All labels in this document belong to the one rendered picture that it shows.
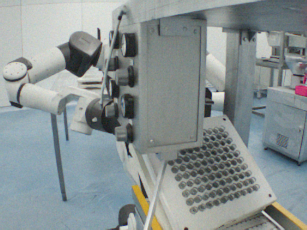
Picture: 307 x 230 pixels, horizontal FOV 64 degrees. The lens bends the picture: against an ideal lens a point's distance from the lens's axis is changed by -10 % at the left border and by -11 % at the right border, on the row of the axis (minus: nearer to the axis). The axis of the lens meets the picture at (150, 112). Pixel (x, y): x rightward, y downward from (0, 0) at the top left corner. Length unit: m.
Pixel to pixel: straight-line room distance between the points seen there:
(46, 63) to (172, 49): 0.61
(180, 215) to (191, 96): 0.21
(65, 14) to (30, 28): 0.72
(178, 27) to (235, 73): 0.36
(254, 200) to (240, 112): 0.27
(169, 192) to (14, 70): 0.59
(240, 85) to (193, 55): 0.34
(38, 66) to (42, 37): 4.47
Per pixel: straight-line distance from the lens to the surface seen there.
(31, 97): 0.82
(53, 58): 0.94
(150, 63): 0.37
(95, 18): 5.53
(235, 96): 0.72
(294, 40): 4.14
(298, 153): 3.05
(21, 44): 5.39
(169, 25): 0.38
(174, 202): 0.49
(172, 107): 0.40
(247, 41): 0.72
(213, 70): 1.07
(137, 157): 0.57
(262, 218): 0.65
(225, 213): 0.53
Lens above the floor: 1.26
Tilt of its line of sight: 16 degrees down
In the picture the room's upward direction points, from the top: straight up
